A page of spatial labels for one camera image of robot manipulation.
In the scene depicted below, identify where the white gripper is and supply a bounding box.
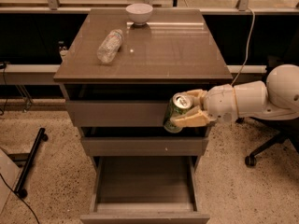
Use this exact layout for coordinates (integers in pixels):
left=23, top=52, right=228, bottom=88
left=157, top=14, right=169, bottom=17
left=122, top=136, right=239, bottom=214
left=170, top=84, right=238, bottom=128

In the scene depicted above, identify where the green soda can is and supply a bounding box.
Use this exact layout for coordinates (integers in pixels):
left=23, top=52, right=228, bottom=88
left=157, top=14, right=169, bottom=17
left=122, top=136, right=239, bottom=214
left=163, top=92, right=193, bottom=133

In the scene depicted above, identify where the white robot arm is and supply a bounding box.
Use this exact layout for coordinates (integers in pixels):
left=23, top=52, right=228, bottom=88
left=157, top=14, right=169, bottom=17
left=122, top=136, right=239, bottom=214
left=170, top=64, right=299, bottom=128

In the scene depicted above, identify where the grey drawer cabinet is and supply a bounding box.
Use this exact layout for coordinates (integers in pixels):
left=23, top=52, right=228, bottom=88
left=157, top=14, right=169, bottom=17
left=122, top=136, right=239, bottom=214
left=53, top=8, right=234, bottom=224

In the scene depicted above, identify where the grey middle drawer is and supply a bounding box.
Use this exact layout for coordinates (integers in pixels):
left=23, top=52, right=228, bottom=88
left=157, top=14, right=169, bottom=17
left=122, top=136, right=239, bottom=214
left=81, top=127, right=209, bottom=156

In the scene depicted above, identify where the grey drawer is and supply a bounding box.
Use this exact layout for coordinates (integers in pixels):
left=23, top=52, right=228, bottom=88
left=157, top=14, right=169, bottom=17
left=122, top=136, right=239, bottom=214
left=81, top=127, right=209, bottom=156
left=62, top=83, right=214, bottom=127
left=80, top=156, right=209, bottom=224

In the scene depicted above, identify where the grey top drawer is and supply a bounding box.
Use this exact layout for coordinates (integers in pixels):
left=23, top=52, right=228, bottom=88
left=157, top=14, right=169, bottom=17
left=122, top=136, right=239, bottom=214
left=62, top=83, right=214, bottom=127

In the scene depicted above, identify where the grey bottom drawer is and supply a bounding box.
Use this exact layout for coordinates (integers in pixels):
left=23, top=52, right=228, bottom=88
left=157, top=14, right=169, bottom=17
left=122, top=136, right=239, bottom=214
left=80, top=156, right=209, bottom=224

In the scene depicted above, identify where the black office chair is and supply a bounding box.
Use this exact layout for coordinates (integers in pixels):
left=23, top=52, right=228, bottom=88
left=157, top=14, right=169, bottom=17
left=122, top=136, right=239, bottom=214
left=235, top=54, right=299, bottom=168

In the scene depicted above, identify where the clear plastic water bottle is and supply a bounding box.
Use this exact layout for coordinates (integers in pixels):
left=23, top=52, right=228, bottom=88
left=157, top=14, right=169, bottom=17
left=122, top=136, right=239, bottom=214
left=97, top=29, right=123, bottom=64

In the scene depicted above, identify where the white bowl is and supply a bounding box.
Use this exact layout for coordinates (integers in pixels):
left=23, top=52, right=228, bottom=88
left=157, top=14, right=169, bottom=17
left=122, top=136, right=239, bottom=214
left=126, top=4, right=153, bottom=25

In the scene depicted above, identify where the small bottle behind cabinet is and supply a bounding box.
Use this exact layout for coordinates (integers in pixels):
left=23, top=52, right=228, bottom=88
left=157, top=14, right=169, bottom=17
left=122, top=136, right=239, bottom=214
left=58, top=41, right=68, bottom=59

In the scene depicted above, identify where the black wheeled stand leg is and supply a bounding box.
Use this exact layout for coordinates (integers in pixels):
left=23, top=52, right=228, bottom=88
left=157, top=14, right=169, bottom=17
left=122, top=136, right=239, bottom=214
left=14, top=128, right=48, bottom=199

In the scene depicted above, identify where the white cable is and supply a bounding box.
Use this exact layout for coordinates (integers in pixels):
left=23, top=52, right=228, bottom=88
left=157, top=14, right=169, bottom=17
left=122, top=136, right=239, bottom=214
left=230, top=7, right=256, bottom=87

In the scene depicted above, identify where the black floor cable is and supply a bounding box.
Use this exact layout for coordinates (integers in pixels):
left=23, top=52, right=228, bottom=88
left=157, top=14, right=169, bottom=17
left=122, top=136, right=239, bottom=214
left=0, top=173, right=41, bottom=224

